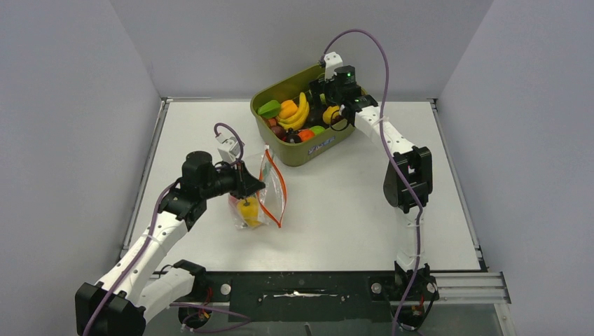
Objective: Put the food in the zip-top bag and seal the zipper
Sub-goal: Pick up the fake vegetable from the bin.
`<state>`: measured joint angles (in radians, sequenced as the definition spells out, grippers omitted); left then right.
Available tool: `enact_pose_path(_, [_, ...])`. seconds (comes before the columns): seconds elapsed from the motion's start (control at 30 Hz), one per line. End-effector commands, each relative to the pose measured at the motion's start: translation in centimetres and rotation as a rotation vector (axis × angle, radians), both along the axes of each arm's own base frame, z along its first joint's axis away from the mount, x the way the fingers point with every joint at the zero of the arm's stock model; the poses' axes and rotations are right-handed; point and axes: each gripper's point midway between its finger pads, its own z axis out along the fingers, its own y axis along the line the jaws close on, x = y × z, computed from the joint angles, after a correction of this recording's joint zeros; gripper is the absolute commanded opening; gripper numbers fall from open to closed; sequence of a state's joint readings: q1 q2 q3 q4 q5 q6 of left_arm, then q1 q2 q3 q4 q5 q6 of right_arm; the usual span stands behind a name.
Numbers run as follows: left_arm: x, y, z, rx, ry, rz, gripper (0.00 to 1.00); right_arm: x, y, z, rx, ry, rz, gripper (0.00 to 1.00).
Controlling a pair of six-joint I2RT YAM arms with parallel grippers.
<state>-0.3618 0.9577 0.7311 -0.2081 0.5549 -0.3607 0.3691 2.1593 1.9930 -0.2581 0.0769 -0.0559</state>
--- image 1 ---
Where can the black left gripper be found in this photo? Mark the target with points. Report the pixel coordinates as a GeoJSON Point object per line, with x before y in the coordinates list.
{"type": "Point", "coordinates": [246, 184]}

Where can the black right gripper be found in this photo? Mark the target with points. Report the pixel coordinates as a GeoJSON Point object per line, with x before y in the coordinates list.
{"type": "Point", "coordinates": [318, 87]}

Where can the pink toy peach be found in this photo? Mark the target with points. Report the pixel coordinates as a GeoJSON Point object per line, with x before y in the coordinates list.
{"type": "Point", "coordinates": [232, 203]}

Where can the yellow toy bell pepper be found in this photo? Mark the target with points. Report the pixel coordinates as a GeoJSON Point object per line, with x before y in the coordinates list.
{"type": "Point", "coordinates": [248, 210]}

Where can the clear zip bag orange zipper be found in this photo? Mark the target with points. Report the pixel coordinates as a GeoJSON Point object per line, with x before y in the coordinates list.
{"type": "Point", "coordinates": [273, 198]}

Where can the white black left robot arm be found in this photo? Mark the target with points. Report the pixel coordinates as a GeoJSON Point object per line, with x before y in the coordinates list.
{"type": "Point", "coordinates": [124, 300]}

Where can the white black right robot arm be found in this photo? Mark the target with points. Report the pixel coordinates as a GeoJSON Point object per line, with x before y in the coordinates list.
{"type": "Point", "coordinates": [408, 181]}

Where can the dark purple toy grapes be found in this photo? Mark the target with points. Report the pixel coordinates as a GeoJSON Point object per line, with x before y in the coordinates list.
{"type": "Point", "coordinates": [334, 120]}

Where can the lime green toy fruit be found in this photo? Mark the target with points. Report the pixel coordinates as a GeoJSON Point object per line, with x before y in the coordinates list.
{"type": "Point", "coordinates": [316, 130]}

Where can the orange toy bell pepper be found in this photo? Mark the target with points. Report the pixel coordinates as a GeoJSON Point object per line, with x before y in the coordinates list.
{"type": "Point", "coordinates": [287, 109]}

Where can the yellow toy banana bunch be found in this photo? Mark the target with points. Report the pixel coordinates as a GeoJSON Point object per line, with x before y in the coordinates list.
{"type": "Point", "coordinates": [296, 121]}

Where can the olive green plastic bin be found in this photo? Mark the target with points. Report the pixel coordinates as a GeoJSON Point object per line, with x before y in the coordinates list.
{"type": "Point", "coordinates": [292, 151]}

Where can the dark red toy fruit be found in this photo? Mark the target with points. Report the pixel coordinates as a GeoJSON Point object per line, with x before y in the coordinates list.
{"type": "Point", "coordinates": [278, 131]}

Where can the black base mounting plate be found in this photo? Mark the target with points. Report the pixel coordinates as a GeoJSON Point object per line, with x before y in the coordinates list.
{"type": "Point", "coordinates": [375, 296]}

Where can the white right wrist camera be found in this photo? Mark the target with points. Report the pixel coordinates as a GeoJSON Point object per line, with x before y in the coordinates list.
{"type": "Point", "coordinates": [330, 62]}

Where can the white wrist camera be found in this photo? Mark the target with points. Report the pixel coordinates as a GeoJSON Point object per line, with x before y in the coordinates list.
{"type": "Point", "coordinates": [230, 148]}
{"type": "Point", "coordinates": [330, 62]}

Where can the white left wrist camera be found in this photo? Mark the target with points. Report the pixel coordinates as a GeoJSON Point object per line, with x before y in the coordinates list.
{"type": "Point", "coordinates": [230, 148]}

